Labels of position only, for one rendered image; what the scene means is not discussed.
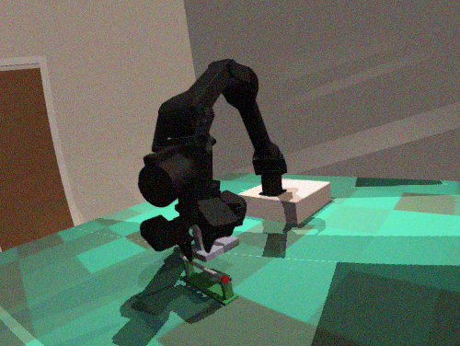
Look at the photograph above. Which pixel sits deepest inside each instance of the grey pin with red cap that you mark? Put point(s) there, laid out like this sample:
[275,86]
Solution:
[224,278]

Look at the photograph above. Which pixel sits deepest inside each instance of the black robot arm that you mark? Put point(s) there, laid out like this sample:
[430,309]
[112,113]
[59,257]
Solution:
[178,164]

